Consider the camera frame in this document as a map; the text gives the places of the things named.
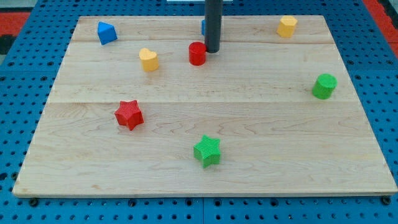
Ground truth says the light wooden board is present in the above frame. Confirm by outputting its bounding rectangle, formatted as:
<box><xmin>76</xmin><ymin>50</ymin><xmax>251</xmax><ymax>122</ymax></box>
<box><xmin>13</xmin><ymin>16</ymin><xmax>397</xmax><ymax>198</ymax></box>

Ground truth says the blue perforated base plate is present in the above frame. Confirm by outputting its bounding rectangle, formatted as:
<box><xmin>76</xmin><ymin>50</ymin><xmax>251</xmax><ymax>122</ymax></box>
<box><xmin>1</xmin><ymin>0</ymin><xmax>397</xmax><ymax>223</ymax></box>

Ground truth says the blue triangular block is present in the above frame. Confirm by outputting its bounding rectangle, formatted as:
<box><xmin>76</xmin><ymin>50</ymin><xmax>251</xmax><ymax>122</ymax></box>
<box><xmin>97</xmin><ymin>21</ymin><xmax>118</xmax><ymax>45</ymax></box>

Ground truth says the red star block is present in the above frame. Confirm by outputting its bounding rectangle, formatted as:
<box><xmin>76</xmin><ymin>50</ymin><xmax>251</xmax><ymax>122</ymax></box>
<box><xmin>114</xmin><ymin>100</ymin><xmax>144</xmax><ymax>131</ymax></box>

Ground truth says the yellow hexagon block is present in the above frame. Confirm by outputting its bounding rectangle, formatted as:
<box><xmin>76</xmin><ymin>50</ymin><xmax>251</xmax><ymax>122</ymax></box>
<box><xmin>277</xmin><ymin>16</ymin><xmax>298</xmax><ymax>38</ymax></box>

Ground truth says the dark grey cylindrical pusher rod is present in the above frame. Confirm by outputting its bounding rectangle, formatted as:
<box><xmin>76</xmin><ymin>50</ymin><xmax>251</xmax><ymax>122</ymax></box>
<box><xmin>205</xmin><ymin>0</ymin><xmax>223</xmax><ymax>53</ymax></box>

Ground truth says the blue block behind rod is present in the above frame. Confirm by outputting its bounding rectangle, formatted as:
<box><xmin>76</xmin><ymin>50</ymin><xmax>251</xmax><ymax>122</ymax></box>
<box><xmin>201</xmin><ymin>19</ymin><xmax>205</xmax><ymax>36</ymax></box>

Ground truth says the yellow heart block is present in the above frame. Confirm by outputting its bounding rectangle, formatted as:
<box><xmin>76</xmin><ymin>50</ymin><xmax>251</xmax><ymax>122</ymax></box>
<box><xmin>139</xmin><ymin>48</ymin><xmax>159</xmax><ymax>72</ymax></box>

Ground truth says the red cylinder block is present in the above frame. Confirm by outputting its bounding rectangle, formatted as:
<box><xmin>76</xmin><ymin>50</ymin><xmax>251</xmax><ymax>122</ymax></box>
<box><xmin>188</xmin><ymin>42</ymin><xmax>206</xmax><ymax>66</ymax></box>

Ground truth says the green star block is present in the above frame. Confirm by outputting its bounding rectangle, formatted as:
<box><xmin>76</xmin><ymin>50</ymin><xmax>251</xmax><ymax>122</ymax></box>
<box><xmin>193</xmin><ymin>135</ymin><xmax>221</xmax><ymax>168</ymax></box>

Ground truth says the green cylinder block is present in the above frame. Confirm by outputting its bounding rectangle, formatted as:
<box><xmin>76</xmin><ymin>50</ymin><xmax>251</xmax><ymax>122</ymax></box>
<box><xmin>312</xmin><ymin>73</ymin><xmax>338</xmax><ymax>100</ymax></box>

